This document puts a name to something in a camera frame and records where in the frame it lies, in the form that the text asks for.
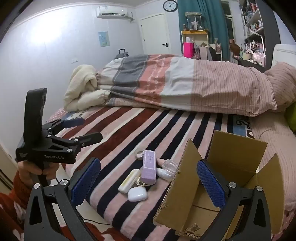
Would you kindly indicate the dark suitcase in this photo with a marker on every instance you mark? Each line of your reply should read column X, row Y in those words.
column 121, row 55

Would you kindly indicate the white door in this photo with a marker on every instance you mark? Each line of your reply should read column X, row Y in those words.
column 153, row 32

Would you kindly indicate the blue wall poster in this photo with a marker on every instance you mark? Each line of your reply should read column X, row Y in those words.
column 103, row 39

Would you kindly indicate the brown plush toy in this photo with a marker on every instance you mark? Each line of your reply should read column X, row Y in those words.
column 235, row 48

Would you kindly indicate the teal curtain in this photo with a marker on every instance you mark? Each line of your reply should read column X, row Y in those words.
column 208, row 16

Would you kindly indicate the green cushion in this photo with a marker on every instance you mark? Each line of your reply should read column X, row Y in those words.
column 291, row 120

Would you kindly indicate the person's left hand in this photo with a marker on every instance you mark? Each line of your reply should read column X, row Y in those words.
column 27, row 169

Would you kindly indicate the small tape roll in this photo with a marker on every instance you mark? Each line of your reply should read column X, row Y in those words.
column 138, row 157

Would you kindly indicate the white headboard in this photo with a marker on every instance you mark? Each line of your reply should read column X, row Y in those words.
column 283, row 52

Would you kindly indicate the pink grey white duvet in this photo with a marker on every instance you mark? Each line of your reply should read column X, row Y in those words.
column 185, row 81

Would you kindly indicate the purple carton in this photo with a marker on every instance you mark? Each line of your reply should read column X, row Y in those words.
column 149, row 171

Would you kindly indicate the cream fleece blanket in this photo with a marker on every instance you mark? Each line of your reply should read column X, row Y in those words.
column 81, row 88

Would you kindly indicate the bright pink bag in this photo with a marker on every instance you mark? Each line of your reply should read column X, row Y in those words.
column 188, row 49

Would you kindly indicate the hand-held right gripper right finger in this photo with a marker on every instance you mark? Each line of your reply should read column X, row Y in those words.
column 211, row 185

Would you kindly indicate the beige paper bag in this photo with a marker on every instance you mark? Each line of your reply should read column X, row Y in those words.
column 204, row 53

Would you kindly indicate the small white bottle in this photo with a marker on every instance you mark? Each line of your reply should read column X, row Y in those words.
column 164, row 173

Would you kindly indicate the pink ribbed bed sheet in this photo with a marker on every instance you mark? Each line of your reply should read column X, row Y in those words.
column 272, row 143

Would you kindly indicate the clear bottle with pink cap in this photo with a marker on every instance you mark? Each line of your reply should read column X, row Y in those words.
column 170, row 165

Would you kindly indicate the pink striped pillow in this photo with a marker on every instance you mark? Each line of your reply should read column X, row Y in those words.
column 282, row 81

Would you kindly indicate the gold-rimmed small trinket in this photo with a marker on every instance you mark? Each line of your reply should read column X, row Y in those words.
column 141, row 184

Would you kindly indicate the round wall clock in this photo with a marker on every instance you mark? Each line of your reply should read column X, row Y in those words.
column 170, row 5

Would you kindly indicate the window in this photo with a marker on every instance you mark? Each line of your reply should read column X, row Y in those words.
column 227, row 20

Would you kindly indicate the grey bookshelf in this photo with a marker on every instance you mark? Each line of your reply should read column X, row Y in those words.
column 269, row 23

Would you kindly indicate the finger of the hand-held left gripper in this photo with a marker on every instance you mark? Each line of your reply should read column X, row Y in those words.
column 89, row 138
column 74, row 122

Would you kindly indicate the yellow wooden cabinet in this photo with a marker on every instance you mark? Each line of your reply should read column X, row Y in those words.
column 195, row 36

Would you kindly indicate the white air conditioner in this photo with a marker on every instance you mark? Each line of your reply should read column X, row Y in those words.
column 112, row 11

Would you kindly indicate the striped blanket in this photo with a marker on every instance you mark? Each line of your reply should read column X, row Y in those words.
column 129, row 129

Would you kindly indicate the white and yellow oblong case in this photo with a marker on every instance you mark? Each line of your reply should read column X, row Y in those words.
column 128, row 183

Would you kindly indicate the white wall outlet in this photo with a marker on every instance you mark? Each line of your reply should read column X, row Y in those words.
column 75, row 60

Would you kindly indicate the white rack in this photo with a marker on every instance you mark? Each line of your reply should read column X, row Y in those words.
column 217, row 49

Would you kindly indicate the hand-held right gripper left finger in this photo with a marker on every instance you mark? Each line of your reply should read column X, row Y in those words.
column 85, row 183

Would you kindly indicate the cardboard box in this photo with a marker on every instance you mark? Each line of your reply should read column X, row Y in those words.
column 231, row 157

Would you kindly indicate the white earbud case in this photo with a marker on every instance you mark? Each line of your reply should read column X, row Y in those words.
column 137, row 194

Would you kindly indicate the glass display case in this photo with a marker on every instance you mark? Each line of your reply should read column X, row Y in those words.
column 194, row 22

